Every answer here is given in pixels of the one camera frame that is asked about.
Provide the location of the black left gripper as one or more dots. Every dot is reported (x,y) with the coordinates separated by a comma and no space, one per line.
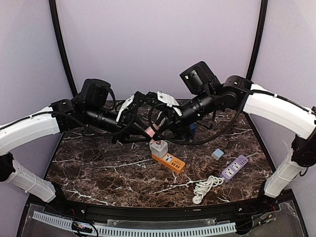
(127,121)

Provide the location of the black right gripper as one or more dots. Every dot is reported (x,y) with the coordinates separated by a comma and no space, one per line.
(174,124)

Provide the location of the pink wall charger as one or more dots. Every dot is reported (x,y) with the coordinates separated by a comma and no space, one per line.
(150,132)

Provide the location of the white cube socket adapter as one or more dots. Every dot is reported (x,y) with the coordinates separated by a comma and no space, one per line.
(159,148)

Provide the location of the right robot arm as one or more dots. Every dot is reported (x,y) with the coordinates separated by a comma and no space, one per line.
(250,99)

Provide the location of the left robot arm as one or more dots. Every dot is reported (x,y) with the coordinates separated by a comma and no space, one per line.
(86,110)

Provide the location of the blue cube socket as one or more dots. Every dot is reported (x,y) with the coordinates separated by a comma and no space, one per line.
(192,131)

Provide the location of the orange power strip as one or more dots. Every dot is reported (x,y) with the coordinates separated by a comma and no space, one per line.
(171,162)

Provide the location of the purple power strip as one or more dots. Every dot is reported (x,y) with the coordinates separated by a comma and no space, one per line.
(230,171)

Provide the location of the small circuit board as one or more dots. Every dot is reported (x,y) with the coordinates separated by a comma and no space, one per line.
(80,228)

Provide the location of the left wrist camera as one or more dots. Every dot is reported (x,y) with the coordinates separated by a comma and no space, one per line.
(123,111)

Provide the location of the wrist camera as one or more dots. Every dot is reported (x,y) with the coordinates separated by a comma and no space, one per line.
(170,101)
(123,111)

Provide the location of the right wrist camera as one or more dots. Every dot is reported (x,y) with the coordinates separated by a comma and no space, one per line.
(170,101)

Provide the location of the light blue wall charger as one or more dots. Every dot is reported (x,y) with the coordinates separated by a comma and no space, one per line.
(217,154)

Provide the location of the black front rail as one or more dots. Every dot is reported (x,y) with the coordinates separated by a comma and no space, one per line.
(101,213)

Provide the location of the white slotted cable duct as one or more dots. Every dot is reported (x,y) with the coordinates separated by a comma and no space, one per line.
(119,228)

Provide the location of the left black frame post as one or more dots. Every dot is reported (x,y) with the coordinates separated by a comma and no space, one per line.
(61,46)

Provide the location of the black frame post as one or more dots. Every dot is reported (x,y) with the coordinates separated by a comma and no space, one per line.
(61,46)
(258,38)

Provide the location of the right black frame post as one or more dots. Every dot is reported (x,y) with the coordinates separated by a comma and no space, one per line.
(258,38)

